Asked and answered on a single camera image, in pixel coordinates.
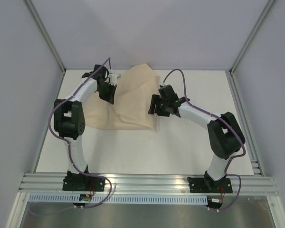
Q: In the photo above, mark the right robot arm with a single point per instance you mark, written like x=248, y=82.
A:
x=225, y=135

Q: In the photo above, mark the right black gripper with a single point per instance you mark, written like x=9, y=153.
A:
x=158, y=108

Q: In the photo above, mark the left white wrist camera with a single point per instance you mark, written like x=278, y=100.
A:
x=112, y=78

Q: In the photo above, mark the aluminium front rail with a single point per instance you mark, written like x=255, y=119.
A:
x=145, y=184

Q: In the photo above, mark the aluminium frame post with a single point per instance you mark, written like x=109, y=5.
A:
x=40, y=25
x=253, y=33

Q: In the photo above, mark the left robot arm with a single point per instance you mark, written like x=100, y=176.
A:
x=68, y=115

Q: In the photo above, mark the left aluminium frame post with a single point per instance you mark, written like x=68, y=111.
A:
x=40, y=25

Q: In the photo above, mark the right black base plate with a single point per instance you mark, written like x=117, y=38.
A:
x=204, y=185

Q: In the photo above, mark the right aluminium frame post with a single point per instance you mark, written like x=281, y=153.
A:
x=253, y=33

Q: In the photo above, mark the white slotted cable duct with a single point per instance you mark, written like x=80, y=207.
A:
x=120, y=198

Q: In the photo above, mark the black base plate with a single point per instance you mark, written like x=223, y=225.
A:
x=204, y=185
x=80, y=182

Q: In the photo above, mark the beige cloth drape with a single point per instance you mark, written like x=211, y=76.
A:
x=132, y=101

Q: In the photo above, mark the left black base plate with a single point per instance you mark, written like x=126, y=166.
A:
x=80, y=182

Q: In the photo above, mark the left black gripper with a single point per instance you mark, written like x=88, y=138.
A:
x=110, y=97

